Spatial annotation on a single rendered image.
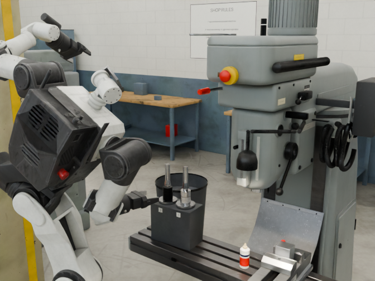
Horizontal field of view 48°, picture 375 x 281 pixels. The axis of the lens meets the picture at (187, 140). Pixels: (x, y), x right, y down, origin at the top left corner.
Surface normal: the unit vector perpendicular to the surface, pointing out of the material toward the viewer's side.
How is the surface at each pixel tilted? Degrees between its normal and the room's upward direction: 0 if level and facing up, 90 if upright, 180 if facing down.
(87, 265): 60
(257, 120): 90
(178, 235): 90
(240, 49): 90
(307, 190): 90
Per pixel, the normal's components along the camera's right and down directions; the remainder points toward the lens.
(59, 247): -0.28, 0.23
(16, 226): 0.79, 0.14
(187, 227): -0.54, 0.21
